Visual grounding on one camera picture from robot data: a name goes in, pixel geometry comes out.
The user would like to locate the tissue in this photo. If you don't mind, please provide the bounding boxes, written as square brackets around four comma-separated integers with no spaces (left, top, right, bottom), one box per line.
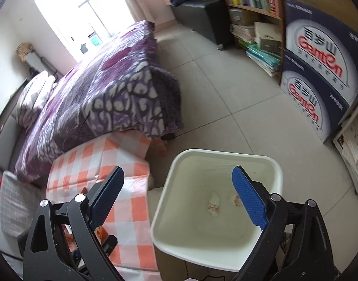
[229,193,242,207]
[207,192,220,217]

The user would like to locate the white plastic trash bin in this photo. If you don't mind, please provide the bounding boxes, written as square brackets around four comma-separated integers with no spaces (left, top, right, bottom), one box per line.
[150,149,283,271]

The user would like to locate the orange white checkered tablecloth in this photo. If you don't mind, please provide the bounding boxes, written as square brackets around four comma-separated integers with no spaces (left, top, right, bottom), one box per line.
[45,131,158,271]

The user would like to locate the white shelf with papers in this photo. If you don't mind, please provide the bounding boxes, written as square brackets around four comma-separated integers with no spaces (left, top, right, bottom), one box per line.
[332,103,358,195]

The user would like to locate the dark grey bed headboard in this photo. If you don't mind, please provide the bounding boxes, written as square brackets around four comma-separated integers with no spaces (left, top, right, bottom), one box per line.
[0,79,28,172]

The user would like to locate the lower blue Ganten box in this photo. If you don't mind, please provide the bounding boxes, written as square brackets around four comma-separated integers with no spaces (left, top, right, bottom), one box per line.
[281,49,349,142]

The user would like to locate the folded floral quilt pillows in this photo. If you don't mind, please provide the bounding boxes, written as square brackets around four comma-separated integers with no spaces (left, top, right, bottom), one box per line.
[15,70,56,129]

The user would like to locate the purple patterned bed blanket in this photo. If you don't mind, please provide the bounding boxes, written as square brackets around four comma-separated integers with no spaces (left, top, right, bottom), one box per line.
[14,20,184,183]

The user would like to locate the wooden bookshelf with books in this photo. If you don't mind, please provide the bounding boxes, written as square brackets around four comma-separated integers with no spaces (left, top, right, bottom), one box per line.
[225,0,284,78]

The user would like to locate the dark storage bench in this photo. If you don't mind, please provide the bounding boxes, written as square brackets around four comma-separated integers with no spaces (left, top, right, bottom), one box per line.
[171,0,232,50]

